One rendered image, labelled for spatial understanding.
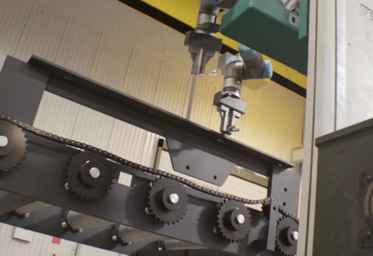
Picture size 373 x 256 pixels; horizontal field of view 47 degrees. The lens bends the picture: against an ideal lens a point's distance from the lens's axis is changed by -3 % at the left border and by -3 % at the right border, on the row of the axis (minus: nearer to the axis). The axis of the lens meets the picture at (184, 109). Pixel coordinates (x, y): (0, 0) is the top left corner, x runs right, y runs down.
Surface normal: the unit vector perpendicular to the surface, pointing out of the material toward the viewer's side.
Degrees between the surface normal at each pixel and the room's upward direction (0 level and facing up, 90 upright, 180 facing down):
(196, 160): 90
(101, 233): 90
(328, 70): 90
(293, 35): 180
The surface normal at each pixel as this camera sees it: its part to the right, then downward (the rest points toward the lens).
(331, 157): -0.86, -0.33
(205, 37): 0.31, 0.05
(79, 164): 0.54, -0.27
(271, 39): -0.16, 0.89
